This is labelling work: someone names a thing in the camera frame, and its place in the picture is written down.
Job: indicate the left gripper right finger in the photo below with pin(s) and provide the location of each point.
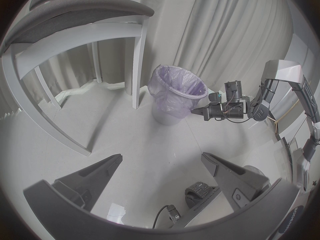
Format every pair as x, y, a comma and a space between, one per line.
235, 181

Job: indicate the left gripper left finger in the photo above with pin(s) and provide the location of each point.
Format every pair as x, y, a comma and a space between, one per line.
95, 181

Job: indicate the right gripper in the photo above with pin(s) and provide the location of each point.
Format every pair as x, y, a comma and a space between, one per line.
215, 112

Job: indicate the purple plastic bag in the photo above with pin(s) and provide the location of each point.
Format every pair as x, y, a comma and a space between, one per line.
172, 104

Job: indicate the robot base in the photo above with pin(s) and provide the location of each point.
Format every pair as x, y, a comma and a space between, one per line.
197, 194

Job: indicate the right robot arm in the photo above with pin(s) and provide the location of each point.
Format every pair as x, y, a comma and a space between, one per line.
282, 69

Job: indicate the white trash bin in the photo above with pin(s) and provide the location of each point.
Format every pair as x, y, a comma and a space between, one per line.
165, 116

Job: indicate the white curtain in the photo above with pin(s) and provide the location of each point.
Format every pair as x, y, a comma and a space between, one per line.
200, 34

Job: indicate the grey padded white chair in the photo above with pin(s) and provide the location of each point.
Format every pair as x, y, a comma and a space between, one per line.
75, 9

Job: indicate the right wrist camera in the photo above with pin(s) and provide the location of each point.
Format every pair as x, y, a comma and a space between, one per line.
214, 97

